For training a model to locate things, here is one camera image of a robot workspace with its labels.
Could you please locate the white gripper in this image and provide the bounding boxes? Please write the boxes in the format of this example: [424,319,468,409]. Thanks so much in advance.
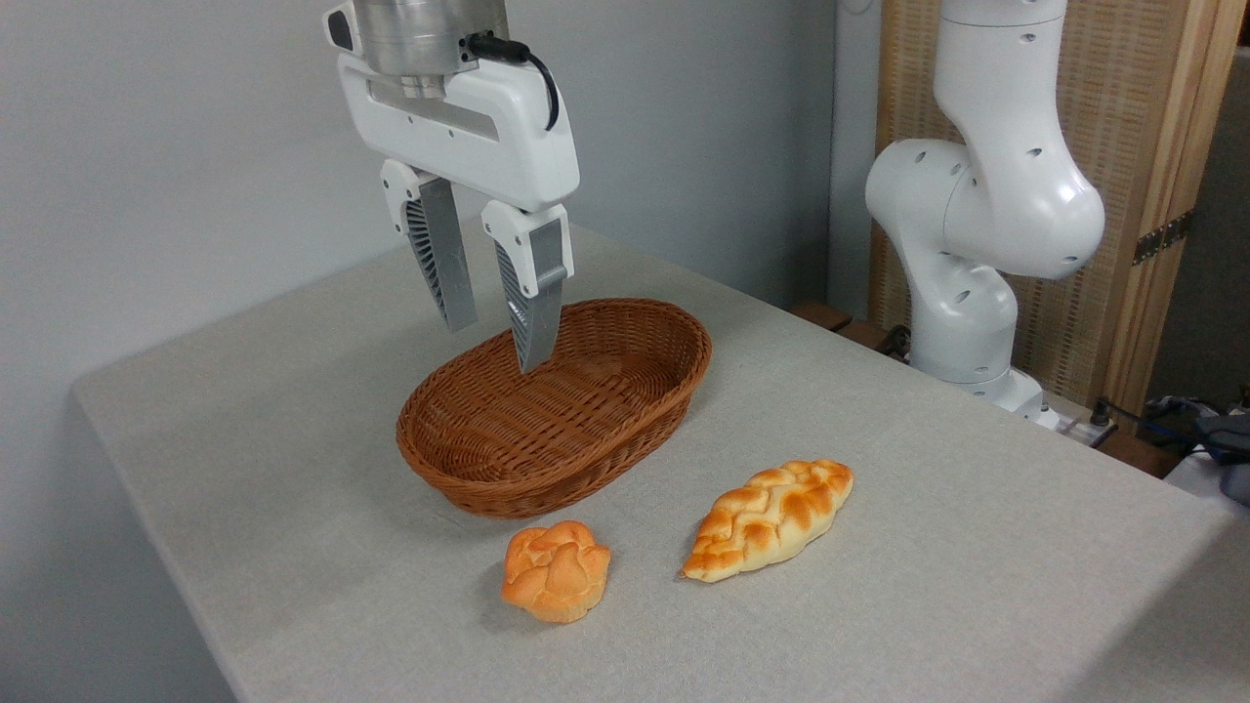
[324,2,581,375]

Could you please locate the small round bread roll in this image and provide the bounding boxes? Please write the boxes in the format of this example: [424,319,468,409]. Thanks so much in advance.
[501,520,612,624]

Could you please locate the brown oval wicker basket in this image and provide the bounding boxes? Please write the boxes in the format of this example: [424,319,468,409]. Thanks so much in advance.
[396,298,713,519]

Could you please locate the long braided bread loaf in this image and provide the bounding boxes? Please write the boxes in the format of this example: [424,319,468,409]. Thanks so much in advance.
[681,459,855,584]

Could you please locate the grey tablecloth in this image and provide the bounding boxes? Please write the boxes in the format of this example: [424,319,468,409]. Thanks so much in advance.
[70,223,1250,703]

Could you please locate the white power strip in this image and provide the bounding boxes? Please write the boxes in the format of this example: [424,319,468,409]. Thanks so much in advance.
[1057,412,1116,448]

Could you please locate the dark metal screen hinge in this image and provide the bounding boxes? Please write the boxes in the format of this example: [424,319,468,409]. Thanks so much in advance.
[1133,210,1194,267]

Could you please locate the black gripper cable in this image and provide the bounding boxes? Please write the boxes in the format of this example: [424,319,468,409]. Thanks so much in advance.
[465,33,562,134]

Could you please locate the black and blue cable bundle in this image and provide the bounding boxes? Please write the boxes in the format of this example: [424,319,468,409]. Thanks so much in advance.
[1089,391,1250,507]

